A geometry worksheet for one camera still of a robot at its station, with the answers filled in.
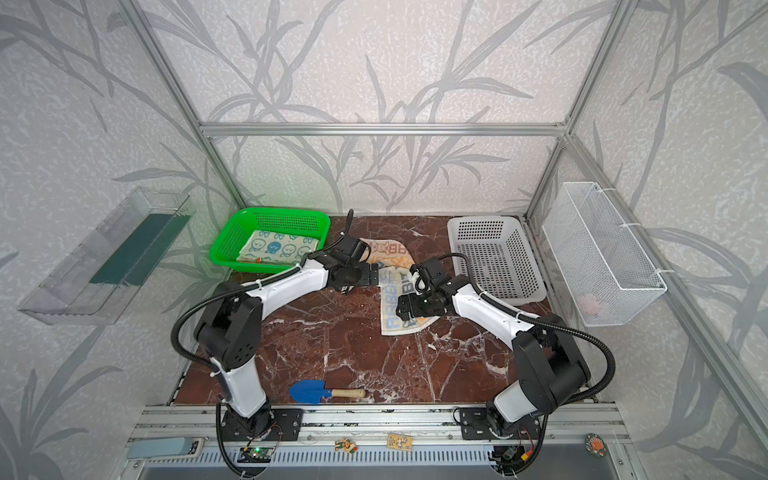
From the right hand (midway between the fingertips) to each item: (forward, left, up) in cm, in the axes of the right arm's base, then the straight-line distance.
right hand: (408, 301), depth 87 cm
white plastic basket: (+21, -35, -9) cm, 42 cm away
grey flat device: (-35, +57, -3) cm, 67 cm away
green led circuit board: (-36, +38, -9) cm, 53 cm away
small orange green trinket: (-34, +16, -7) cm, 38 cm away
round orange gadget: (-34, -44, -7) cm, 57 cm away
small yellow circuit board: (-34, +2, -6) cm, 35 cm away
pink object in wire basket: (-7, -45, +12) cm, 47 cm away
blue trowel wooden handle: (-22, +27, -11) cm, 36 cm away
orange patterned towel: (+13, +4, -8) cm, 16 cm away
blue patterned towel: (+24, +48, -5) cm, 54 cm away
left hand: (+11, +12, +1) cm, 16 cm away
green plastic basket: (+25, +64, -2) cm, 69 cm away
